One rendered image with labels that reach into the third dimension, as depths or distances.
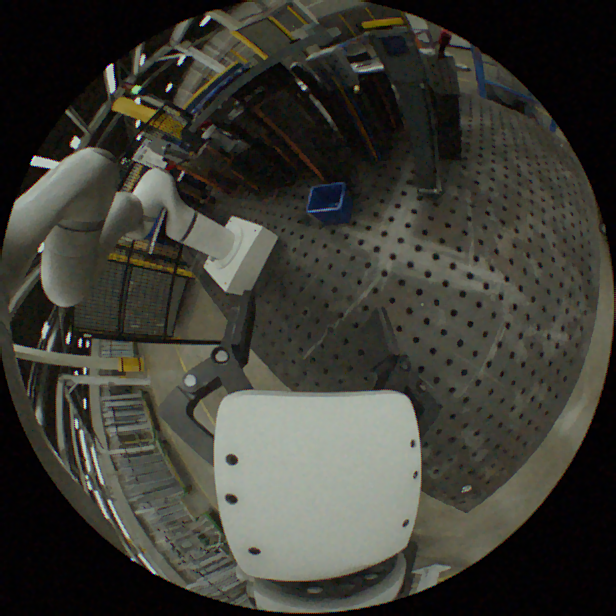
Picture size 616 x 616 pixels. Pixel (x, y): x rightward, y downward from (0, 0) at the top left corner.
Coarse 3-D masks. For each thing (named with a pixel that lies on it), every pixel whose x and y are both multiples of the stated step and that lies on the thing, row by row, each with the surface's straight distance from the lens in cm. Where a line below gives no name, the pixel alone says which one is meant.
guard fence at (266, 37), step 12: (252, 24) 414; (264, 24) 429; (276, 24) 446; (240, 36) 376; (252, 36) 391; (264, 36) 404; (276, 36) 421; (288, 36) 439; (252, 48) 373; (264, 48) 385; (276, 48) 400; (288, 60) 402; (300, 60) 423; (312, 72) 431
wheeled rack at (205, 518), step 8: (200, 520) 732; (208, 520) 579; (160, 528) 563; (176, 528) 744; (208, 528) 697; (216, 528) 568; (216, 536) 688; (224, 536) 567; (216, 544) 656; (224, 544) 566; (192, 552) 743; (208, 552) 561
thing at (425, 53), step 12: (432, 60) 57; (444, 60) 57; (432, 72) 57; (444, 72) 58; (456, 72) 58; (432, 84) 61; (444, 84) 59; (456, 84) 59; (444, 96) 61; (456, 96) 60; (444, 108) 62; (456, 108) 63; (444, 120) 64; (456, 120) 65; (444, 132) 66; (456, 132) 66; (444, 144) 69; (456, 144) 69; (444, 156) 71; (456, 156) 72
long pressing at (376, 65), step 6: (372, 60) 82; (378, 60) 80; (456, 60) 81; (354, 66) 79; (366, 66) 74; (372, 66) 72; (378, 66) 69; (456, 66) 70; (462, 66) 71; (360, 72) 68; (366, 72) 68; (372, 72) 68; (318, 78) 80; (300, 84) 85; (306, 90) 73
